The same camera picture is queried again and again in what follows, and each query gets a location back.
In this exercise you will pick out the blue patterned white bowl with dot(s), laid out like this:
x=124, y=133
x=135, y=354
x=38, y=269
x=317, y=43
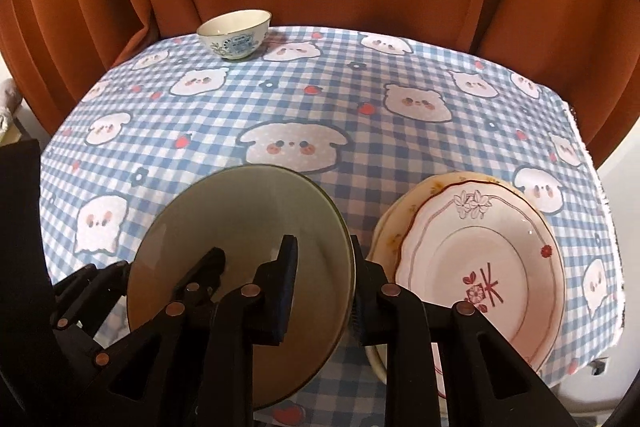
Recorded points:
x=240, y=217
x=235, y=42

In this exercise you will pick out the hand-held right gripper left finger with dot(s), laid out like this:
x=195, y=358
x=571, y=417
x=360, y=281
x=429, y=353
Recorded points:
x=285, y=287

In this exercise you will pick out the blue checked cartoon tablecloth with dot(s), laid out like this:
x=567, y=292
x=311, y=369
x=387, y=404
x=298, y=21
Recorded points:
x=350, y=117

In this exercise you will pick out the grey cloth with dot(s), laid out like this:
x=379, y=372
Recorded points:
x=7, y=102

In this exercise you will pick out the yellow floral cream plate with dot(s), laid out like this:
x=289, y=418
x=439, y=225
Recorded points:
x=392, y=232

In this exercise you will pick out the white plate with red print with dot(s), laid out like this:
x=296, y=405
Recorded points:
x=450, y=257

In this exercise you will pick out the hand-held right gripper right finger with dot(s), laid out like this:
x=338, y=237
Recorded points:
x=370, y=307

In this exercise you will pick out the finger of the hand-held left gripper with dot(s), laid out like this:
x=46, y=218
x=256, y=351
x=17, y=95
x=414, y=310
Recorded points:
x=90, y=297
x=210, y=264

